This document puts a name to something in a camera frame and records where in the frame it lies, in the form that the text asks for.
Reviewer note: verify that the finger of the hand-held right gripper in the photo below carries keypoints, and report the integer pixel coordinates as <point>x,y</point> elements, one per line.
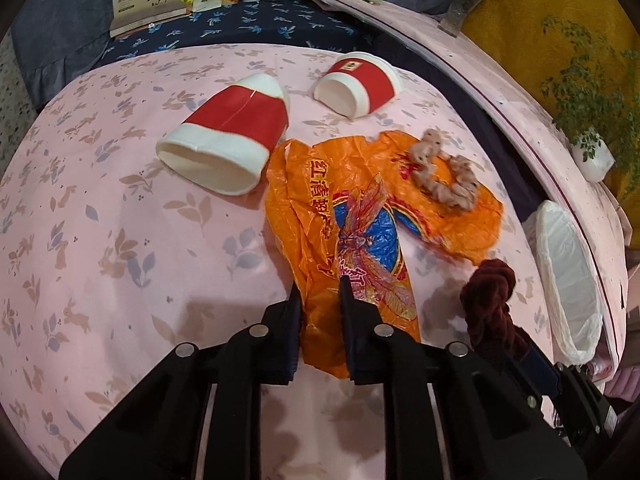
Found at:
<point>542,372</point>

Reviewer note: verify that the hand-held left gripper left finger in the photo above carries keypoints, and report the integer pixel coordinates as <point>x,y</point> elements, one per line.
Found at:
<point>292,330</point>

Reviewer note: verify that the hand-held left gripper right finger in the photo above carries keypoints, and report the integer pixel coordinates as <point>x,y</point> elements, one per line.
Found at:
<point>350,330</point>

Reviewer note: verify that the dark red scrunchie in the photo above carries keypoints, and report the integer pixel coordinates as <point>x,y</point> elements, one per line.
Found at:
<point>492,300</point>

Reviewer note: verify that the trash bin with white liner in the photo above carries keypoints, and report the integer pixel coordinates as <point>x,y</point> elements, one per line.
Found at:
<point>570,280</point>

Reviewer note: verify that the orange plastic bag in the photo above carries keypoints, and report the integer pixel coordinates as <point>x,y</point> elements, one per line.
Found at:
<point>350,200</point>

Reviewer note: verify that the beige scrunchie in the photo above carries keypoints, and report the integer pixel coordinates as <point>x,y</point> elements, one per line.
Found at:
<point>450,187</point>

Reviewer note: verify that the green plant in white pot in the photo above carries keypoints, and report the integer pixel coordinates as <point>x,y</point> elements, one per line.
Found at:
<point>595,160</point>

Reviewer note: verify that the red and white paper cup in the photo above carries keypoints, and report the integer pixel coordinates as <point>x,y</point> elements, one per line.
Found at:
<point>230,120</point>
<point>372,85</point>

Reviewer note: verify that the pale pink shelf cloth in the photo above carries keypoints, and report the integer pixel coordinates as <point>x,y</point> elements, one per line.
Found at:
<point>500,85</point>

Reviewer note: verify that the navy floral cloth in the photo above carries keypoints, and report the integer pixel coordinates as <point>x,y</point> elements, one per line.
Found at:
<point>240,22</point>

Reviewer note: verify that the grey-blue cloth backdrop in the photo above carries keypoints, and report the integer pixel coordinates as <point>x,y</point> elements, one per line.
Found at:
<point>50,50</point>

